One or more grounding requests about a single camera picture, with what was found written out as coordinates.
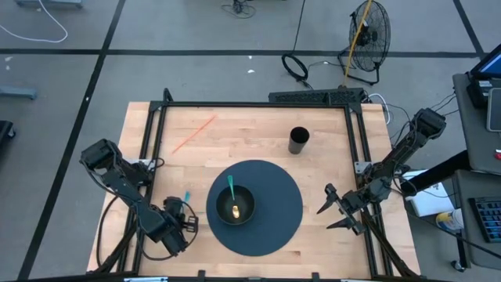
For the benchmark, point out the round dark woven placemat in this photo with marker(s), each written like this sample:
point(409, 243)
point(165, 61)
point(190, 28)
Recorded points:
point(274, 219)

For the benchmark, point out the laptop with blue screen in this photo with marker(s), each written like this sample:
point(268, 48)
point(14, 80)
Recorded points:
point(489, 64)

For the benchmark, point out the black floor fan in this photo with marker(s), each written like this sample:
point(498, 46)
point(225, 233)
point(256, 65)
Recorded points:
point(372, 39)

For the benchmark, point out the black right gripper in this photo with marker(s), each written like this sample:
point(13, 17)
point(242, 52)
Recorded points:
point(356, 203)

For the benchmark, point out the grey floor foot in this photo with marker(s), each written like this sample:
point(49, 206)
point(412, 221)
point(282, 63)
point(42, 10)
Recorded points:
point(17, 93)

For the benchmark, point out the white box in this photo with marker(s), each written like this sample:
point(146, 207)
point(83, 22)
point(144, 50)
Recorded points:
point(428, 199)

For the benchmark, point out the grey desk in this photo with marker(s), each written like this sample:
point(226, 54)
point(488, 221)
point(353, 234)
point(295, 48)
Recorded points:
point(475, 250)
point(475, 133)

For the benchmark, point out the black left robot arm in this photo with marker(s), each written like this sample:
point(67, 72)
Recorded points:
point(129, 188)

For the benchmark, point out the black table clamp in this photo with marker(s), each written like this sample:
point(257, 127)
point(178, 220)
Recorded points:
point(201, 275)
point(315, 276)
point(167, 95)

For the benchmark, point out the black aluminium table frame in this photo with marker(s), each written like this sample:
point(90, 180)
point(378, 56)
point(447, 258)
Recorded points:
point(254, 105)

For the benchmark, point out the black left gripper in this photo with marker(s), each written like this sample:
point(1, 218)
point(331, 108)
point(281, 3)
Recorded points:
point(174, 209)

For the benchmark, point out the grey tablet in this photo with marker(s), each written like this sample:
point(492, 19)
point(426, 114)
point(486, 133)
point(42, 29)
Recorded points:
point(494, 109)

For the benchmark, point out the black desk device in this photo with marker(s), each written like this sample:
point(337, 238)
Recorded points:
point(478, 94)

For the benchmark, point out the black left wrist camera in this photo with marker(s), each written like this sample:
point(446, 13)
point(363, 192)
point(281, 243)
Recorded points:
point(190, 224)

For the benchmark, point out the silver frame bracket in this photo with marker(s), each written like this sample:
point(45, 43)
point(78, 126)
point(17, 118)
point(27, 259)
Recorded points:
point(145, 279)

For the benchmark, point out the white wipes canister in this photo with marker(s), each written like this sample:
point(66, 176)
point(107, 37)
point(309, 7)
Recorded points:
point(450, 220)

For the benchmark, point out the black cup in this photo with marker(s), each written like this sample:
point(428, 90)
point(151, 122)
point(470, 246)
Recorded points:
point(298, 139)

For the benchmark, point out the black bowl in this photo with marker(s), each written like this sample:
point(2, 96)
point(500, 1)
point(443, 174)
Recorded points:
point(223, 207)

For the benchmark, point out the black keyboard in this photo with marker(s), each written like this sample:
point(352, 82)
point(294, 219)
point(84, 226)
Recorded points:
point(487, 219)

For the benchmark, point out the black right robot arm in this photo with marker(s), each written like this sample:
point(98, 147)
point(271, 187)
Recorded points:
point(399, 154)

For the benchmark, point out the orange straw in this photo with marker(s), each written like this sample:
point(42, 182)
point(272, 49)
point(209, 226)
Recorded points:
point(193, 134)

